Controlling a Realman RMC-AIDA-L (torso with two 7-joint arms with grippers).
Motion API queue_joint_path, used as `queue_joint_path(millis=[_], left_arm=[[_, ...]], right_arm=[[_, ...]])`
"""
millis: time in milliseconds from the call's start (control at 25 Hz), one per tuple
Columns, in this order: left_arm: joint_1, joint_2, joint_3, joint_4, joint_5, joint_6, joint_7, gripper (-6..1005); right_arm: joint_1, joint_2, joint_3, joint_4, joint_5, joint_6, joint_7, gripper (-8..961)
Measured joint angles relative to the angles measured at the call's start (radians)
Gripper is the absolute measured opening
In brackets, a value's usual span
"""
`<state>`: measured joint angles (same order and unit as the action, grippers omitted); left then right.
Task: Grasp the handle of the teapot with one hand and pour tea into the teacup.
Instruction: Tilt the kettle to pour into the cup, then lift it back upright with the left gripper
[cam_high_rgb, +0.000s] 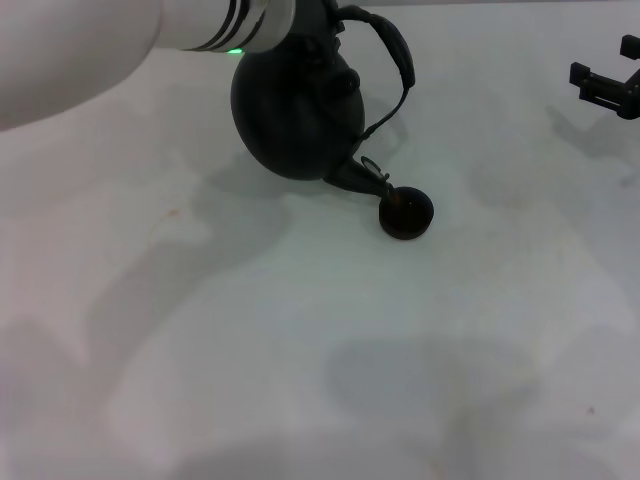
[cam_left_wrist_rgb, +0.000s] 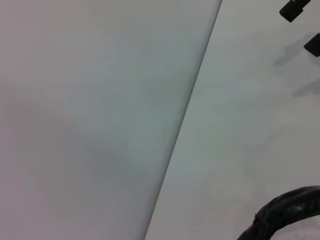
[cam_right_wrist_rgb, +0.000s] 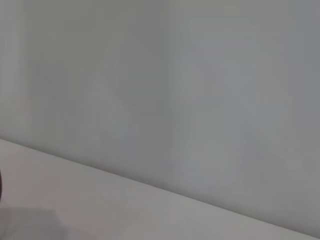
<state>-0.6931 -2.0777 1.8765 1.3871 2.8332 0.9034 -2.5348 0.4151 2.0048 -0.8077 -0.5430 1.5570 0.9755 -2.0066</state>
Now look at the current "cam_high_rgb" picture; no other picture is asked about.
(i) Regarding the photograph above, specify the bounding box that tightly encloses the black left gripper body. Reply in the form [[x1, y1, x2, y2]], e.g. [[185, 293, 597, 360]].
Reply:
[[292, 0, 346, 51]]

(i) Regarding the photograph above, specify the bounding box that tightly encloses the black round teapot with handle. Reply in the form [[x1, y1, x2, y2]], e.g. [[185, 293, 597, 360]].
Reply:
[[229, 3, 417, 202]]

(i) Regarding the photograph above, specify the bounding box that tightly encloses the small dark brown teacup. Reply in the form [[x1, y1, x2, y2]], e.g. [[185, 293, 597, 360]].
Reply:
[[378, 185, 435, 242]]

